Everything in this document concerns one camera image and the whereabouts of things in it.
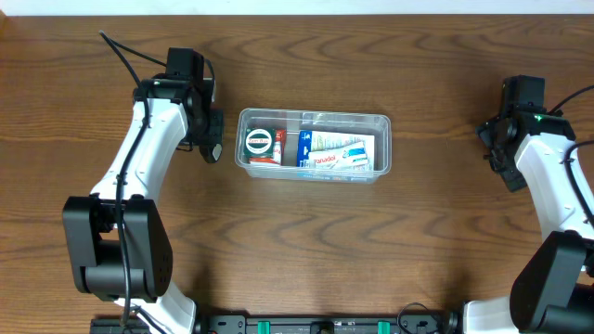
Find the dark brown medicine bottle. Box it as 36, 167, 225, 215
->
199, 144, 223, 163

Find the green Zam-Buk ointment box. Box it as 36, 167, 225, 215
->
243, 128, 277, 159

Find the red medicine box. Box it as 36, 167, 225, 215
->
249, 129, 287, 166

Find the white Panadol box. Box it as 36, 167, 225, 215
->
306, 142, 370, 170

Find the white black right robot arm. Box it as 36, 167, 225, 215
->
456, 75, 593, 333

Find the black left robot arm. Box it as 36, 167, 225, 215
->
62, 47, 224, 333

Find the clear plastic container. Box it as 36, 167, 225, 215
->
235, 108, 392, 184

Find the black mounting rail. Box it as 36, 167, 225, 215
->
90, 314, 465, 334

